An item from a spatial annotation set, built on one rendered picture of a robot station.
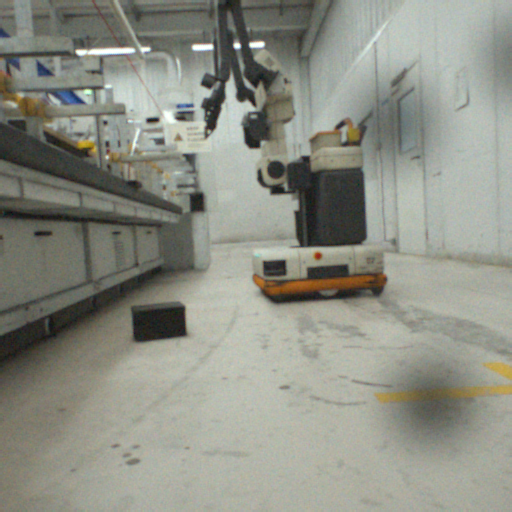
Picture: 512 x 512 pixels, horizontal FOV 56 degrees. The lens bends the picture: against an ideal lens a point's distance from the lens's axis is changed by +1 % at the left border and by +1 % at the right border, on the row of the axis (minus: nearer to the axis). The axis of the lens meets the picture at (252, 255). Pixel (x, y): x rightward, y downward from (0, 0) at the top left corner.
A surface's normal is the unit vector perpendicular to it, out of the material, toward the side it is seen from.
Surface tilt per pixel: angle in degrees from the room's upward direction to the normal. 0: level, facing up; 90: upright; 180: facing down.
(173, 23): 90
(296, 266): 90
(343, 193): 90
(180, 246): 90
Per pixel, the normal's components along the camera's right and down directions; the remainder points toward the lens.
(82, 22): 0.04, 0.05
